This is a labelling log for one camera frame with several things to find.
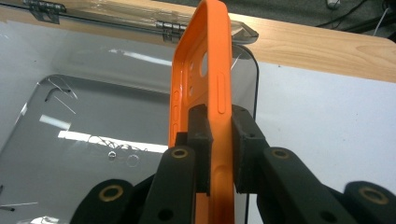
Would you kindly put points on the grey transparent plastic box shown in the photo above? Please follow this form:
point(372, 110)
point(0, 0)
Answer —
point(93, 118)

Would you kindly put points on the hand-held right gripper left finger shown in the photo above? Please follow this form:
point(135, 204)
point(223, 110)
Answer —
point(199, 140)

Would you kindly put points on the white tiled table mat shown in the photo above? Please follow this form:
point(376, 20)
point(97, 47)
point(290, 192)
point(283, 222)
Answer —
point(327, 130)

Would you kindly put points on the clear hinged box lid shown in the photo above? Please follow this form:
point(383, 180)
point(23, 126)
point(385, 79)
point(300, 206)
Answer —
point(118, 14)

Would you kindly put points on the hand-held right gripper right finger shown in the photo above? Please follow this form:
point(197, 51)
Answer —
point(247, 149)

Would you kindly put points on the orange phone case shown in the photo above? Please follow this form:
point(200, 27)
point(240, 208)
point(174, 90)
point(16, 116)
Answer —
point(214, 62)

